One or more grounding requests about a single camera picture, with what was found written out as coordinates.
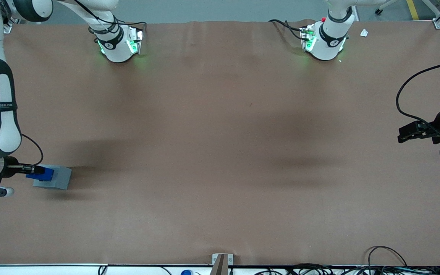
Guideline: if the black tangled cable bundle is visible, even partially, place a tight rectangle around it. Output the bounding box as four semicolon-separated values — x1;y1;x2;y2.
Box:
254;262;440;275

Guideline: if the white stand leg with caster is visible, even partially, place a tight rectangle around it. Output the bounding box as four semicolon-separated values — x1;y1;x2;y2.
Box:
374;0;401;16

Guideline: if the black left arm base cable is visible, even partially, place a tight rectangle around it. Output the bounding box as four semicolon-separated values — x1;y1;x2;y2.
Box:
268;19;306;41

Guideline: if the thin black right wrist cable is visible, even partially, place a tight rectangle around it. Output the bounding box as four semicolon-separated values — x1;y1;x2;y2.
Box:
21;133;44;168

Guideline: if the gray block base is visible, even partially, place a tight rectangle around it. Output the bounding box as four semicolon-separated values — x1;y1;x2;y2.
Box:
32;165;73;191

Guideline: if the black looped cable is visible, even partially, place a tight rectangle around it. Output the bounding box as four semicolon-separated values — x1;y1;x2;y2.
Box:
367;246;408;269

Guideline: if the blue plastic part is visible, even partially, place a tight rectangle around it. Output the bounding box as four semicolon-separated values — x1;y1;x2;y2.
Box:
26;167;55;183

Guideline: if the black arm base cable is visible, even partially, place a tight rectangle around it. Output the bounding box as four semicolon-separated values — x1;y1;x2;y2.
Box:
73;0;147;37
268;19;306;41

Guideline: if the black right arm base cable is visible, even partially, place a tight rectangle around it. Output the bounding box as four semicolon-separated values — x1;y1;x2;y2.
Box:
73;0;147;37

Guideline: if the metal mount bracket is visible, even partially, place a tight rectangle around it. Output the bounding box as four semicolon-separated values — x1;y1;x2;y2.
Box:
212;253;234;266

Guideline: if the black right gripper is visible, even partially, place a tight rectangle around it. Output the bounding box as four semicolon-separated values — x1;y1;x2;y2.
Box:
2;156;46;179

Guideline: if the brown table mat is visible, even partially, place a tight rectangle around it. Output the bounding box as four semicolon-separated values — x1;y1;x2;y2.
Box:
0;19;440;267

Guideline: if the long black left wrist cable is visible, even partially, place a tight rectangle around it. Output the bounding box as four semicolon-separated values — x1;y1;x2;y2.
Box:
395;60;440;139

